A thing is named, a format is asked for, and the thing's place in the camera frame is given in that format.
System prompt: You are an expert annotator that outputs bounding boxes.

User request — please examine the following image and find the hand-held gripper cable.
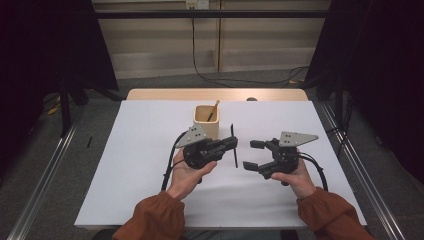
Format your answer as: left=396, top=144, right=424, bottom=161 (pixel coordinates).
left=298, top=151, right=329, bottom=193
left=161, top=130, right=189, bottom=192

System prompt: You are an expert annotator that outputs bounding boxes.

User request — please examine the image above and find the black metal crossbar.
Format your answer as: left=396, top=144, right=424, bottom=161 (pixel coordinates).
left=93, top=9, right=331, bottom=20

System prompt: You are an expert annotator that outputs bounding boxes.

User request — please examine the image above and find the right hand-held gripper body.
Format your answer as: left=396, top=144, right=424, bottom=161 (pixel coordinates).
left=259, top=130, right=320, bottom=181

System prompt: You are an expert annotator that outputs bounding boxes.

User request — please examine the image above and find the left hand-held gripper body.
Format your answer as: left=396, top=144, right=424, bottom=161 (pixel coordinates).
left=174, top=123, right=233, bottom=170

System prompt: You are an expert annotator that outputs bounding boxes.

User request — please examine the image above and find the left hand-held gripper cable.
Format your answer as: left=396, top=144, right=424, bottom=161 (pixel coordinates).
left=161, top=130, right=189, bottom=192

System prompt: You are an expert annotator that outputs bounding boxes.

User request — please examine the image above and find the right hand-held gripper cable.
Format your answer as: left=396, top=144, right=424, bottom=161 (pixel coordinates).
left=298, top=151, right=329, bottom=193

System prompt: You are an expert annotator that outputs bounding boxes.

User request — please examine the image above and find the black power cable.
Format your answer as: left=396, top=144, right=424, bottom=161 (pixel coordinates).
left=191, top=8, right=309, bottom=88

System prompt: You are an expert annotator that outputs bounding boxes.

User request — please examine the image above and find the white wall socket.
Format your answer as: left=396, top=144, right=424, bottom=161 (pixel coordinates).
left=185, top=0, right=210, bottom=10

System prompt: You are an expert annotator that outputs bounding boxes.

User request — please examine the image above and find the aluminium floor rail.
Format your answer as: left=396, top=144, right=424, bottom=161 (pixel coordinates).
left=319, top=101, right=406, bottom=240
left=6, top=103, right=84, bottom=240

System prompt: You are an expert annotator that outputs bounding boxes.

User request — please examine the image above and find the person's right hand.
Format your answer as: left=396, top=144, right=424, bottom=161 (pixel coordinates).
left=270, top=158, right=317, bottom=201

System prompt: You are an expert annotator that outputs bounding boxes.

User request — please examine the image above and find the white table sheet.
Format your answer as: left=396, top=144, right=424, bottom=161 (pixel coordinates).
left=73, top=99, right=368, bottom=231

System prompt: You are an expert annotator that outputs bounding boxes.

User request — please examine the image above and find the cream square cup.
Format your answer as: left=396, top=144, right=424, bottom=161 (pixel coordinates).
left=193, top=104, right=220, bottom=141

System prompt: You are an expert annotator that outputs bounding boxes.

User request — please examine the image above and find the person's left hand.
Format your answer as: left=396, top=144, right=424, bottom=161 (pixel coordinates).
left=166, top=148, right=218, bottom=201

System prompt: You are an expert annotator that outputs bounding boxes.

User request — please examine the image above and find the black curtain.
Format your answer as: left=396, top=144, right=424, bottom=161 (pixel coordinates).
left=0, top=0, right=119, bottom=181
left=304, top=0, right=424, bottom=184

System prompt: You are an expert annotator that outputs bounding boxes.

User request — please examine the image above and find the wooden wall post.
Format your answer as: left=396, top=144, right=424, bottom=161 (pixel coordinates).
left=216, top=0, right=223, bottom=73

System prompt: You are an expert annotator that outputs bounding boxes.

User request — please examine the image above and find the thin black makeup brush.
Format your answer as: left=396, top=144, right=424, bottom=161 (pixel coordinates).
left=229, top=123, right=239, bottom=169

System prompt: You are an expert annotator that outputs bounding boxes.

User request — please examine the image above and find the black metal stand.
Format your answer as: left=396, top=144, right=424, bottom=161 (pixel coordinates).
left=59, top=78, right=73, bottom=136

